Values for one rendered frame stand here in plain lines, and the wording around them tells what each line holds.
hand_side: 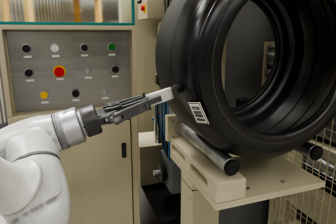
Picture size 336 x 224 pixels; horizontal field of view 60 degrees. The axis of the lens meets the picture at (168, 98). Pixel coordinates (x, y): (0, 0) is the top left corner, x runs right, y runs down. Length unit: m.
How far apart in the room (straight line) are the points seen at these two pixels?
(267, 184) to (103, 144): 0.77
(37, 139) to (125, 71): 0.78
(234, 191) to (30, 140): 0.51
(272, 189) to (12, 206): 0.66
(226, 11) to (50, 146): 0.48
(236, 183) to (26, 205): 0.50
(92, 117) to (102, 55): 0.69
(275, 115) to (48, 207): 0.78
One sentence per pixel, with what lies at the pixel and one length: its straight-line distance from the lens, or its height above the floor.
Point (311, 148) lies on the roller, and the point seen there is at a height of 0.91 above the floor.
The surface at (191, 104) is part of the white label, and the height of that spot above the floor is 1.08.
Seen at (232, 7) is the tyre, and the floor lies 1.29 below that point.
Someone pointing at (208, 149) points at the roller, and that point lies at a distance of 0.86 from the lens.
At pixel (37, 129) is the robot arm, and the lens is 0.69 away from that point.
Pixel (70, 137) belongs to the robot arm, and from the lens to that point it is 0.70.
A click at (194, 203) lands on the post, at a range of 1.26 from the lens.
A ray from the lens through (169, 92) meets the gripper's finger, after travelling 0.75.
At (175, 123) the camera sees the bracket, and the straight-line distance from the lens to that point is 1.06.
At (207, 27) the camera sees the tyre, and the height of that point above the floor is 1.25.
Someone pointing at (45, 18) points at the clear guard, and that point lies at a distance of 1.33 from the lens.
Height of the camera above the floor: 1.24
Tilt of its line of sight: 13 degrees down
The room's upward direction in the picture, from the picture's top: straight up
